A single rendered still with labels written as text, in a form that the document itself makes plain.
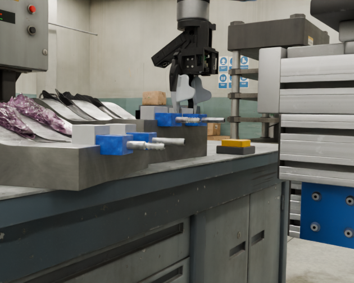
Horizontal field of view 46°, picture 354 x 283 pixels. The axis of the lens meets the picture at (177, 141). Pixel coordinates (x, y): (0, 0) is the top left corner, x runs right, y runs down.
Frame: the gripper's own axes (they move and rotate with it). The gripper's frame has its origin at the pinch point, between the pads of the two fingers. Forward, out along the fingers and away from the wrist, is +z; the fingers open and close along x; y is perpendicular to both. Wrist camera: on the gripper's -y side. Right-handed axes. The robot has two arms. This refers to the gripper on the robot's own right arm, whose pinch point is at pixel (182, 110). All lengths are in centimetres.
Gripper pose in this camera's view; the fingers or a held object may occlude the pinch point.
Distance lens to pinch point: 97.2
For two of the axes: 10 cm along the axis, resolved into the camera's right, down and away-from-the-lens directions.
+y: 8.4, 0.5, -5.4
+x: 5.5, -0.4, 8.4
